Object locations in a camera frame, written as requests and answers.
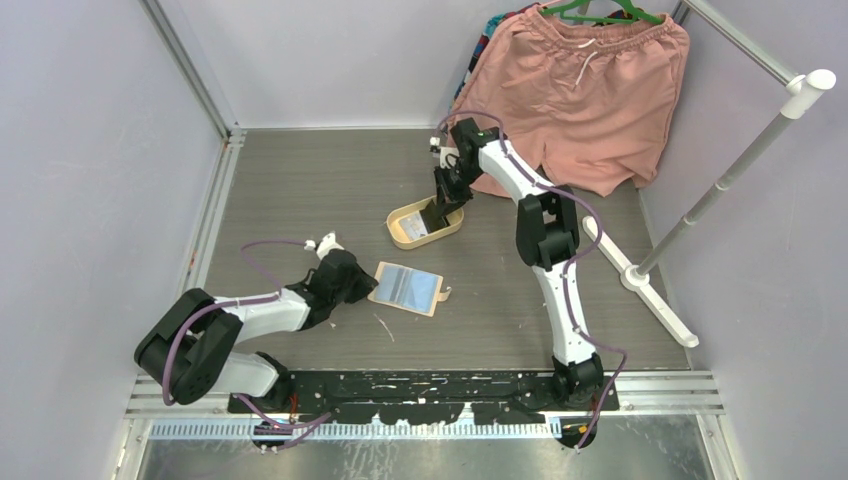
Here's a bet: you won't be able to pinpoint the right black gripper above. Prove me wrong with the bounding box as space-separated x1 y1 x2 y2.
431 161 482 222

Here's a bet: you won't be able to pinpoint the beige oval plastic tray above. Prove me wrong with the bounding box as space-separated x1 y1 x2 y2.
386 196 465 250

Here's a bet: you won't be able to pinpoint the beige leather card holder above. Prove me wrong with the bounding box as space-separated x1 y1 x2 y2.
367 261 452 317

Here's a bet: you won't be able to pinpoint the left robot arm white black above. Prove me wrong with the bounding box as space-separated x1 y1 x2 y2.
133 247 378 413

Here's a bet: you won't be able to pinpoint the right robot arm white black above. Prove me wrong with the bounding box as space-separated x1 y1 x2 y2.
420 118 609 411

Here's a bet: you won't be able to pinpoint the black vip card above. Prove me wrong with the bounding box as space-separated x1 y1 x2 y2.
421 210 452 234

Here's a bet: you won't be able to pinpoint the silver vip card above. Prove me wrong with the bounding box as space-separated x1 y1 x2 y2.
398 212 428 242

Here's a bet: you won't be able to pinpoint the pink shorts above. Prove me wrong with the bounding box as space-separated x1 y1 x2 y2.
450 6 690 196

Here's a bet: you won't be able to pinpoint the colourful patterned garment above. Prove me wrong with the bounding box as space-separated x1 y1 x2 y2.
434 3 554 137

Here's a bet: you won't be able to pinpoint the green clothes hanger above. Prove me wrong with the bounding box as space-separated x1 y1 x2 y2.
540 0 664 25

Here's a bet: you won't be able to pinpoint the white clothes rack stand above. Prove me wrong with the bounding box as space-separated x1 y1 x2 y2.
581 68 837 350

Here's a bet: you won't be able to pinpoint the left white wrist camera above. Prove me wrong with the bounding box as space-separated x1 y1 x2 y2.
304 231 344 260

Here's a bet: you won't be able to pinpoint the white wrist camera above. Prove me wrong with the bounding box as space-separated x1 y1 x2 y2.
304 231 344 260
429 136 459 168

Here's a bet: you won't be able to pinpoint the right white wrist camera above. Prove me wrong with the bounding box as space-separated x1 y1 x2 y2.
429 136 459 168

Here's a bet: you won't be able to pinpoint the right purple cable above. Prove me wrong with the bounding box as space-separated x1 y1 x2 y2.
437 111 627 453

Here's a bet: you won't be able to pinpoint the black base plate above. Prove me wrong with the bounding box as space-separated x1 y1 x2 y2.
228 370 619 426

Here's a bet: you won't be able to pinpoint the aluminium frame rail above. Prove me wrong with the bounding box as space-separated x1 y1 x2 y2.
140 0 246 294

